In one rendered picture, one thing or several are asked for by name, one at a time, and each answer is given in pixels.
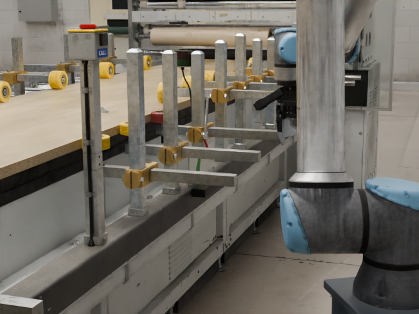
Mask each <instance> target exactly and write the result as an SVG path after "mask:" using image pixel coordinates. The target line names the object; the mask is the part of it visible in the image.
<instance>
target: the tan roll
mask: <svg viewBox="0 0 419 314"><path fill-rule="evenodd" d="M270 30H271V28H267V27H153V28H152V29H151V33H150V34H139V35H138V37H139V39H150V40H151V43H152V44H153V45H167V46H207V47H215V42H216V41H217V40H225V41H226V42H227V47H235V35H236V34H245V35H246V47H253V40H254V39H261V40H262V47H267V40H268V39H269V38H270V37H274V35H271V31H270Z"/></svg>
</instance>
